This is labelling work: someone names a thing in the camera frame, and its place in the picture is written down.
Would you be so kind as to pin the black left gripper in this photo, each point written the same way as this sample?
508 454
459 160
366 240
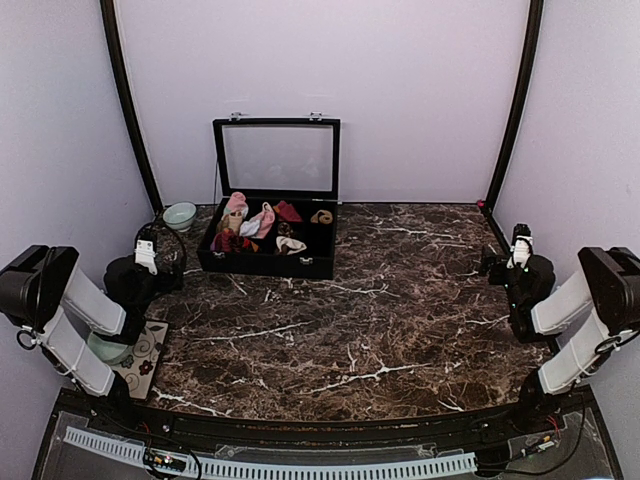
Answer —
166 285

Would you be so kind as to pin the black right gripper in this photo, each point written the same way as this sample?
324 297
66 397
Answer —
489 258

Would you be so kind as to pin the cream brown block sock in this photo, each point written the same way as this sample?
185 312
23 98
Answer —
287 246

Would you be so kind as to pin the tan ribbed sock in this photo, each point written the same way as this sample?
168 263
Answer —
322 216

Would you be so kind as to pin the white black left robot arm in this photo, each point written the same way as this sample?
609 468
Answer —
59 309

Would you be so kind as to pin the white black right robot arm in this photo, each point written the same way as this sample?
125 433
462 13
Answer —
602 296

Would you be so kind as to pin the pale green bowl at back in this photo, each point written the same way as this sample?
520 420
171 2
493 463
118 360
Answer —
180 216

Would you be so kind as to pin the maroon orange rolled sock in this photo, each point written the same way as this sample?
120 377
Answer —
227 241

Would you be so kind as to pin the beige patterned rolled sock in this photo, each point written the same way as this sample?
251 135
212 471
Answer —
231 221

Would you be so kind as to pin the floral placemat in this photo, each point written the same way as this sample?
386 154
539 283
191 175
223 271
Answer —
138 363

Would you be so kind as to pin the pale green bowl on mat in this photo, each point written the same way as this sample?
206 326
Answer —
110 352

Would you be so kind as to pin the pink white rolled sock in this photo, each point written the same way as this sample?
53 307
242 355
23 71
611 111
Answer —
259 226

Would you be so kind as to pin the brown patterned small sock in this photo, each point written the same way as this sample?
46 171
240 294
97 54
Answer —
285 229

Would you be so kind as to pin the black box with glass lid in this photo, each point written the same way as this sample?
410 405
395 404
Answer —
272 159

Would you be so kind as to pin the dark red folded sock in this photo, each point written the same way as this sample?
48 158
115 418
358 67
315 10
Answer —
286 212

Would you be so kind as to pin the small circuit board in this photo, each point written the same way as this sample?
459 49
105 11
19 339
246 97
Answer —
157 460

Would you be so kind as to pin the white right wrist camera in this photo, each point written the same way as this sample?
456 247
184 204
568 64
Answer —
521 248

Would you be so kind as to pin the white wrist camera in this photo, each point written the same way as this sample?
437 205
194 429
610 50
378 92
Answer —
144 255
521 248

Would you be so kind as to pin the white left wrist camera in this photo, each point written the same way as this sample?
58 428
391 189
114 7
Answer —
144 255

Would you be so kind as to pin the black front table rail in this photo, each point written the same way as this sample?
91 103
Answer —
483 429

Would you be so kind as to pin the black right frame post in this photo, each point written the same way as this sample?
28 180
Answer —
532 32

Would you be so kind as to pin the black frame post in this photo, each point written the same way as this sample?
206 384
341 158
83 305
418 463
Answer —
532 32
119 72

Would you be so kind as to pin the black left frame post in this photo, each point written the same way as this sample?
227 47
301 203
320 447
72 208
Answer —
119 72

